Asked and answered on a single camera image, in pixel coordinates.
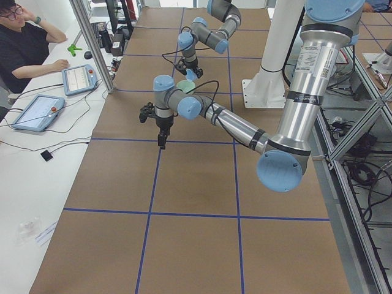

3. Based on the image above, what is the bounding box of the black camera cable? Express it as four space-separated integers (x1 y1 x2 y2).
189 80 264 145
161 26 197 67

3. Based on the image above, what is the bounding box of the seated person black shirt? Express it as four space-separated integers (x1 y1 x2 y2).
1 1 69 94

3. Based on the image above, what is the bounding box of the light blue plastic cup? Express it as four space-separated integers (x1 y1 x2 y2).
186 69 198 81

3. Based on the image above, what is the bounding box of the black water bottle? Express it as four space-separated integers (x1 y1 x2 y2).
99 29 112 53

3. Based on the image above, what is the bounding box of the black label printer box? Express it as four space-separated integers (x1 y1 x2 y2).
111 28 132 57

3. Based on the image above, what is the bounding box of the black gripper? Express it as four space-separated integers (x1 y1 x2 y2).
155 115 174 149
179 59 203 78

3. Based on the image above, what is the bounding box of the near teach pendant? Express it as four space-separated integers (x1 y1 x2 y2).
10 94 65 132

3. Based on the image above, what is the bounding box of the green ceramic bowl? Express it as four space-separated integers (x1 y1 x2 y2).
176 80 196 94

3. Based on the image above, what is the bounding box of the clear plastic bag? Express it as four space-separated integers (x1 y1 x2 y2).
15 216 41 246

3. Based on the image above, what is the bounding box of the black computer mouse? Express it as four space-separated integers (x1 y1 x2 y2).
84 51 92 59

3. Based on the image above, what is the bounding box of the far teach pendant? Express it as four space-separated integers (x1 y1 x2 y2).
61 64 97 96

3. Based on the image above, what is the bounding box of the brown paper table cover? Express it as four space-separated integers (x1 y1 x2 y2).
31 8 350 293

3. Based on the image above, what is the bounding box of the small black square pad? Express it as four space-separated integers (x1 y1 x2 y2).
40 150 53 162

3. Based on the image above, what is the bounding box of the green plastic tool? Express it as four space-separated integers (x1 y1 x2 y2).
67 43 83 57

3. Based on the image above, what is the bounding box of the teach pendant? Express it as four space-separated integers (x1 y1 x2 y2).
61 64 97 96
10 94 65 132

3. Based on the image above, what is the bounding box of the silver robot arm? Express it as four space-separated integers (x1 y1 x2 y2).
148 1 364 192
175 1 241 81

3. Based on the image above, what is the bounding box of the aluminium frame post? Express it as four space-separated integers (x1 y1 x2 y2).
69 0 115 94

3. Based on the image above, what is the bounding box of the black keyboard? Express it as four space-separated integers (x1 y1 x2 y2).
90 22 104 48

